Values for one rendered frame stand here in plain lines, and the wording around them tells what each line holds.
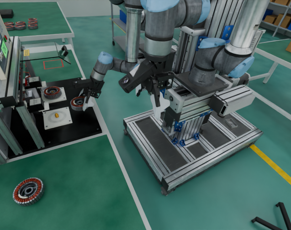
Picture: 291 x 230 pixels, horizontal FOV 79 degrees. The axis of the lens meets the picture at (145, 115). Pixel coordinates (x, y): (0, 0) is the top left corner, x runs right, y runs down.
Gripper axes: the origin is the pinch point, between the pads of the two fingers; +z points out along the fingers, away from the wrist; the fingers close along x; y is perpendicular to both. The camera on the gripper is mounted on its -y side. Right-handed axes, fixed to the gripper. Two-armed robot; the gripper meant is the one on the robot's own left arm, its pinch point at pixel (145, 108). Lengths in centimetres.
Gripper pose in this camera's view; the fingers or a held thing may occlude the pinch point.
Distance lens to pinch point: 62.6
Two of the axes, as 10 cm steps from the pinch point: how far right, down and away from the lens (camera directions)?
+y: 8.6, -2.9, 4.1
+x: -5.0, -6.1, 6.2
